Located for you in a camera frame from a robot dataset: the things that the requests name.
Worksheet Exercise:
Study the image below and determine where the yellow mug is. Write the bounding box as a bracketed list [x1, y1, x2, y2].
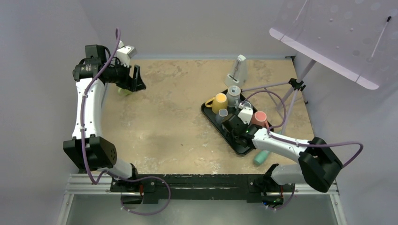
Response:
[205, 93, 228, 114]

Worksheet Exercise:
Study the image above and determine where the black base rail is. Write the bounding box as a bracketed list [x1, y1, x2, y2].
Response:
[110, 174, 293, 204]

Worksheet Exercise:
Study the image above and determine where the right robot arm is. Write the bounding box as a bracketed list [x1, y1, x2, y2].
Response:
[222, 115, 343, 193]

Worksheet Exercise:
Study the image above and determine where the tripod stand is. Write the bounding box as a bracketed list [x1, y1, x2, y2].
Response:
[242, 60, 317, 134]

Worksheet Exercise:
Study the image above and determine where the light grey mug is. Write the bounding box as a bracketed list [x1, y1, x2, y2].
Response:
[226, 85, 241, 108]

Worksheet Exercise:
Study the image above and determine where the teal bottle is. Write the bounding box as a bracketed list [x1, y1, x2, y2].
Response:
[253, 150, 270, 166]

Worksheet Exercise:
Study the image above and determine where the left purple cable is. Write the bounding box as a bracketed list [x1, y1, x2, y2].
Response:
[80, 28, 171, 217]

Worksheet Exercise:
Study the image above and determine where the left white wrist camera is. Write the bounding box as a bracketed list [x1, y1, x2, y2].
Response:
[116, 41, 137, 68]

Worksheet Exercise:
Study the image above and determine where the light green mug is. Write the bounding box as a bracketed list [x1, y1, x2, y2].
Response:
[117, 88, 132, 96]

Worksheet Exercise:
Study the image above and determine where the blue grey mug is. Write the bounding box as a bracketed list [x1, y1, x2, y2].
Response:
[215, 109, 229, 124]

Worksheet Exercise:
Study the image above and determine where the white perforated board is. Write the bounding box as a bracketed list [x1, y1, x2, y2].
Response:
[269, 0, 398, 90]

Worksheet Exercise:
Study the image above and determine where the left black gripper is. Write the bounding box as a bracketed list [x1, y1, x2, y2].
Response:
[105, 58, 145, 92]

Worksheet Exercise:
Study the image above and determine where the pink mug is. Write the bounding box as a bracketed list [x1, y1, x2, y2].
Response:
[251, 111, 270, 128]

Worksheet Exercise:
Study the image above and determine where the white metronome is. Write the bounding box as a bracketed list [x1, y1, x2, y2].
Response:
[224, 55, 247, 88]

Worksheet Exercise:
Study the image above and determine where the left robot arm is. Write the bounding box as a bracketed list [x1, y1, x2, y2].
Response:
[63, 43, 146, 192]

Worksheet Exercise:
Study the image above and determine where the dark teal mug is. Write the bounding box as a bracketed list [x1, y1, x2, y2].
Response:
[238, 101, 253, 109]

